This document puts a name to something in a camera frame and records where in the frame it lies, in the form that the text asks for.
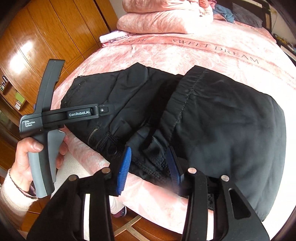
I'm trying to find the cluttered bedside table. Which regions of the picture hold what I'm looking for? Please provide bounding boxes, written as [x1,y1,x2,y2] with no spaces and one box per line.
[273,34,295,61]

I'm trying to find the purple sneaker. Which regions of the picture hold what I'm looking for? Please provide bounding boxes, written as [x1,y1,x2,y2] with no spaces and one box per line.
[112,206,127,218]

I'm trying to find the brown wooden wardrobe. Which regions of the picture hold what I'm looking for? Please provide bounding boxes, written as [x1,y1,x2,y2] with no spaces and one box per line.
[1,1,118,114]

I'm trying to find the folded white pink towel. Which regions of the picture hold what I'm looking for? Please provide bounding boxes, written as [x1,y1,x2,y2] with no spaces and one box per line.
[99,30,130,44]

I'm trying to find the pink garment on bed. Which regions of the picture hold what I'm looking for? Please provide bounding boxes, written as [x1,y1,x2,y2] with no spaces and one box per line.
[208,0,217,9]

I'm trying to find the person's left hand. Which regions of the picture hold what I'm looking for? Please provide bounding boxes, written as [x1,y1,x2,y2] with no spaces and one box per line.
[10,137,44,193]

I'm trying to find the left forearm cream sweater sleeve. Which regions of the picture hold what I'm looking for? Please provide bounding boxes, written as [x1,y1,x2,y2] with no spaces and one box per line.
[1,169,38,230]

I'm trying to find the black bed headboard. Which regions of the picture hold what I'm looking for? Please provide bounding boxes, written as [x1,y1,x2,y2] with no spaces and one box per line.
[217,0,272,33]

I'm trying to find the folded pink quilt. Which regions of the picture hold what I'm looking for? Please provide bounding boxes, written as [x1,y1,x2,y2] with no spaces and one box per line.
[116,1,214,34]

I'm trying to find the blue garment on bed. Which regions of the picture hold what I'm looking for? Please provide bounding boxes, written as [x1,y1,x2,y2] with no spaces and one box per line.
[213,4,234,23]

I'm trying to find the dark grey pillow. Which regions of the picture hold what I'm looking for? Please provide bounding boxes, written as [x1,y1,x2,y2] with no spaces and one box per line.
[232,3,263,28]

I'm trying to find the pink sweet dream bedspread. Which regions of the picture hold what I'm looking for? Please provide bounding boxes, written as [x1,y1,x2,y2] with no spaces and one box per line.
[52,20,295,239]

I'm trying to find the black padded pants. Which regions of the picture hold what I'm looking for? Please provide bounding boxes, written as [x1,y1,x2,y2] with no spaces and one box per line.
[61,63,287,220]

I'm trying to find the person's white trouser leg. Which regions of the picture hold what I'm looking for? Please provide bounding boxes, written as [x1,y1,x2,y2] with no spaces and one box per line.
[49,150,121,214]

